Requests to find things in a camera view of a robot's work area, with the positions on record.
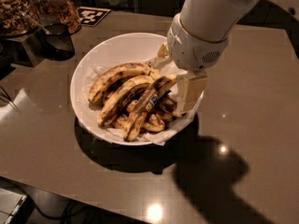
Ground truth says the right small spotted banana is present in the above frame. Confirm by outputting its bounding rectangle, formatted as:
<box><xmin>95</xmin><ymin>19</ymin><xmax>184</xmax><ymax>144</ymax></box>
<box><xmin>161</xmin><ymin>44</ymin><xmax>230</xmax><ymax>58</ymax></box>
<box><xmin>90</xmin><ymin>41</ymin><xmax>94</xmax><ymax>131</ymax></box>
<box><xmin>155</xmin><ymin>95</ymin><xmax>182</xmax><ymax>122</ymax></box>

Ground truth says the glass jar of nuts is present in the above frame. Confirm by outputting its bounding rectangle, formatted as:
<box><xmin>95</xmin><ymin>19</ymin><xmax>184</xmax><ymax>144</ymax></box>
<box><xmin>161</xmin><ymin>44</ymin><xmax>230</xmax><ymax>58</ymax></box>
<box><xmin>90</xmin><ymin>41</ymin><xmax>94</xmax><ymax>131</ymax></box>
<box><xmin>33</xmin><ymin>0</ymin><xmax>80</xmax><ymax>34</ymax></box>

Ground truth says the black scoop bowl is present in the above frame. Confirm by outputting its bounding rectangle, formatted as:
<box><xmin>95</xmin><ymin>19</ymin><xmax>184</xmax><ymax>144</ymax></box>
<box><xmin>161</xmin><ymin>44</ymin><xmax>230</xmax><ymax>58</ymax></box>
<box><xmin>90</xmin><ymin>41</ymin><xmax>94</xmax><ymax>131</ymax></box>
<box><xmin>44</xmin><ymin>23</ymin><xmax>75</xmax><ymax>61</ymax></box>

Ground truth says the spotted banana with blue sticker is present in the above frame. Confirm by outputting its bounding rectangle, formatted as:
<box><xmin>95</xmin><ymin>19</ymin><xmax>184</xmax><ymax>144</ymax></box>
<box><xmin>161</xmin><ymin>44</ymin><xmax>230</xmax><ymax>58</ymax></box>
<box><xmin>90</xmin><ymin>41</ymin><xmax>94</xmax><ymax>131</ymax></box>
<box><xmin>123</xmin><ymin>74</ymin><xmax>178</xmax><ymax>142</ymax></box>

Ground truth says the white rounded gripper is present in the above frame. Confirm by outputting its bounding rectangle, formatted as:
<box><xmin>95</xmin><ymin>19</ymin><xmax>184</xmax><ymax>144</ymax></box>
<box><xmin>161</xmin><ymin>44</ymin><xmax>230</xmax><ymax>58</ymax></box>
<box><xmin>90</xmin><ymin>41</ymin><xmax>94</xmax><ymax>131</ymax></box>
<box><xmin>149</xmin><ymin>14</ymin><xmax>228</xmax><ymax>113</ymax></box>

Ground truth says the glass jar of cashews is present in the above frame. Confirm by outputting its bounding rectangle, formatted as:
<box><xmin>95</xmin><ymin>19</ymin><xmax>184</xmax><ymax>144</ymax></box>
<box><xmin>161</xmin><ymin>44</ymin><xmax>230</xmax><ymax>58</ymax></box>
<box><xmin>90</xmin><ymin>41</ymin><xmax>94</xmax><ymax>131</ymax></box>
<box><xmin>0</xmin><ymin>0</ymin><xmax>39</xmax><ymax>37</ymax></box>

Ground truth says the white ceramic bowl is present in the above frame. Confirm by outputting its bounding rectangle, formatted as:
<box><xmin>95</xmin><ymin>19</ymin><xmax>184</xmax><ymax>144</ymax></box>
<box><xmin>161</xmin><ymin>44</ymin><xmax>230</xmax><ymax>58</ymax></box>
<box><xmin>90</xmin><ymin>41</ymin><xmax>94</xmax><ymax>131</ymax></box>
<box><xmin>70</xmin><ymin>33</ymin><xmax>204</xmax><ymax>146</ymax></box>

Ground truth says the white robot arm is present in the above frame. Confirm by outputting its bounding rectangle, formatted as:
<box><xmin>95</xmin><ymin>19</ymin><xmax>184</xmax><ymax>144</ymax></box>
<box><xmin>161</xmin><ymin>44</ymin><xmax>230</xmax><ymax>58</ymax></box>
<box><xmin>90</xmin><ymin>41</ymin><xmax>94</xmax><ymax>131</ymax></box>
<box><xmin>149</xmin><ymin>0</ymin><xmax>259</xmax><ymax>113</ymax></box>

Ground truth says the small bottom banana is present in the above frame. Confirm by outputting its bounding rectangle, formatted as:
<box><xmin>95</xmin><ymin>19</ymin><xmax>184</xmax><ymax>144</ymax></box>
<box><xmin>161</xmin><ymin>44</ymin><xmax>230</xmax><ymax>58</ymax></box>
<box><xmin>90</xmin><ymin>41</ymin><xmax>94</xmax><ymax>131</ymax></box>
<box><xmin>111</xmin><ymin>114</ymin><xmax>165</xmax><ymax>133</ymax></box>

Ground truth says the dark jar stand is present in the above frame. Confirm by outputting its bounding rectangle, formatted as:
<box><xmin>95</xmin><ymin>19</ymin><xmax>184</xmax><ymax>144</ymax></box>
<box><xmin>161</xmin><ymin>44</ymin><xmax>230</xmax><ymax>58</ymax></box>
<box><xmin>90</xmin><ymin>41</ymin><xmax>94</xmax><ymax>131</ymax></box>
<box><xmin>0</xmin><ymin>29</ymin><xmax>45</xmax><ymax>67</ymax></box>

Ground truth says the metal spoon handle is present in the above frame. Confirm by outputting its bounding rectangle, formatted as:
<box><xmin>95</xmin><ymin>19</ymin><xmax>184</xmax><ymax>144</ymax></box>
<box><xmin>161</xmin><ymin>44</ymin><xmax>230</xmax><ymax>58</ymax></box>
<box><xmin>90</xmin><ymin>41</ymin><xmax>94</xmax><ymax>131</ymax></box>
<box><xmin>21</xmin><ymin>11</ymin><xmax>52</xmax><ymax>35</ymax></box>

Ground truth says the black white fiducial marker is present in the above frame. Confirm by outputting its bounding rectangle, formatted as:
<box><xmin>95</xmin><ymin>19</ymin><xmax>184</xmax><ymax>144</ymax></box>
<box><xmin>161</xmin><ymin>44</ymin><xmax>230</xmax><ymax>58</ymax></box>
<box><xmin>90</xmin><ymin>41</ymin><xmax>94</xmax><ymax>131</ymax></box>
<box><xmin>78</xmin><ymin>7</ymin><xmax>110</xmax><ymax>27</ymax></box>

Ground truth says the middle spotted banana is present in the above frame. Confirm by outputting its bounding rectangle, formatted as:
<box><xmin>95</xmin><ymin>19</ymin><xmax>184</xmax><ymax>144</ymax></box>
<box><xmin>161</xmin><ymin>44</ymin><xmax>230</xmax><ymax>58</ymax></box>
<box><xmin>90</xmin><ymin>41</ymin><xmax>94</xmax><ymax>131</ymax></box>
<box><xmin>97</xmin><ymin>76</ymin><xmax>153</xmax><ymax>127</ymax></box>

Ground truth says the top spotted banana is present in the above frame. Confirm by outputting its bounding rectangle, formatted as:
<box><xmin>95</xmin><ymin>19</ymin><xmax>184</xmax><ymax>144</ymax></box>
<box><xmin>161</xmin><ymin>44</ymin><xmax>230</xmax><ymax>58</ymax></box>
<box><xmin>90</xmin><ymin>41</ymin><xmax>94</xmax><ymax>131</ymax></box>
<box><xmin>88</xmin><ymin>63</ymin><xmax>160</xmax><ymax>104</ymax></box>

